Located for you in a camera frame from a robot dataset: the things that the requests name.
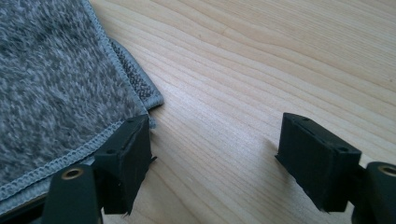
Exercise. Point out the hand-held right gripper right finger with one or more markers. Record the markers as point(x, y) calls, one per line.
point(320, 161)

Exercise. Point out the grey fleece cloth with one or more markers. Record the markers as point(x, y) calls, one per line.
point(46, 77)

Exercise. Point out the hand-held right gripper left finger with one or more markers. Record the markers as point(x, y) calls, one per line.
point(124, 161)

